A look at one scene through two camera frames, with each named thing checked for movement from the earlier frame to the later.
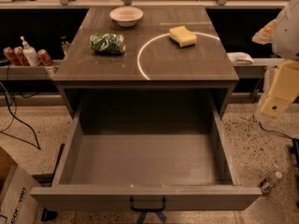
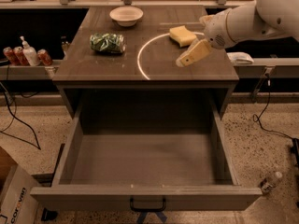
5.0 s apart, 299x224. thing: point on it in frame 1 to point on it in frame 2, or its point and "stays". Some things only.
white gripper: (287, 36) to (216, 29)
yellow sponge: (182, 35) stays
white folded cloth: (238, 58) stays
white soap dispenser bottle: (31, 52) stays
